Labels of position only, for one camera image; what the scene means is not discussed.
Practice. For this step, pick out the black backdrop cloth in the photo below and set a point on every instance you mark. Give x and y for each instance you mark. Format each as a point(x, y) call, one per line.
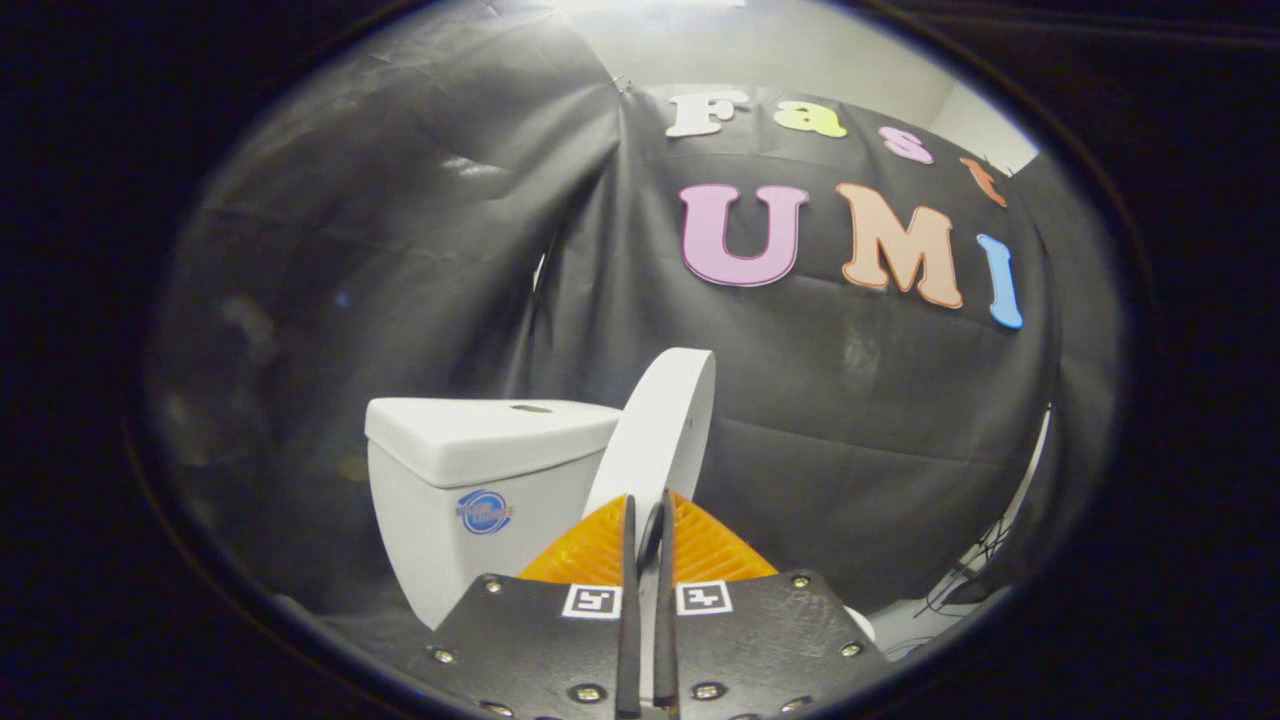
point(850, 440)

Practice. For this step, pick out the white toilet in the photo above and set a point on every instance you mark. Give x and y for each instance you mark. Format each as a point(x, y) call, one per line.
point(440, 540)

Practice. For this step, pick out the white toilet lid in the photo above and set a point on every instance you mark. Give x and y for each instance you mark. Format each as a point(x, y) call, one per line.
point(660, 430)

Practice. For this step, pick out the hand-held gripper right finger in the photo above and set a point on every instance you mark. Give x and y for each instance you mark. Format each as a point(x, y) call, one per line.
point(760, 645)

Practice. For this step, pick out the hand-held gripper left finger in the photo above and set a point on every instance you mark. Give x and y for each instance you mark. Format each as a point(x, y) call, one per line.
point(530, 645)

